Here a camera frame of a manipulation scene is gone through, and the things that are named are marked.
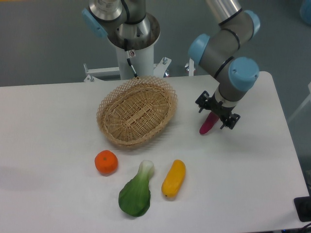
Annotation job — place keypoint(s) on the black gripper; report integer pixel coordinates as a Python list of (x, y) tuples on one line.
[(219, 110)]

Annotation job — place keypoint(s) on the purple sweet potato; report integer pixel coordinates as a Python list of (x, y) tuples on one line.
[(210, 121)]

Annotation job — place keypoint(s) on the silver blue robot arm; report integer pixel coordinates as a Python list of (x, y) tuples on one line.
[(133, 32)]

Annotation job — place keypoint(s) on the yellow mango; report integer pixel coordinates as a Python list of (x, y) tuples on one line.
[(174, 179)]

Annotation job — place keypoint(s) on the woven wicker basket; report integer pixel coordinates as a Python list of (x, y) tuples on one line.
[(136, 111)]

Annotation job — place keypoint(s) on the green bok choy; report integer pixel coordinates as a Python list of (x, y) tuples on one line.
[(134, 198)]

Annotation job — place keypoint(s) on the orange tangerine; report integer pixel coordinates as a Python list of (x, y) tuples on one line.
[(106, 162)]

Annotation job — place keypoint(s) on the black device at table edge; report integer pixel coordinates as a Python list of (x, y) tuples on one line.
[(303, 208)]

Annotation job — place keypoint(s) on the blue object top right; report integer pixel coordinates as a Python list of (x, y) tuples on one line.
[(305, 11)]

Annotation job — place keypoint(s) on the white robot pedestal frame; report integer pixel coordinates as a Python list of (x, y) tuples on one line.
[(131, 63)]

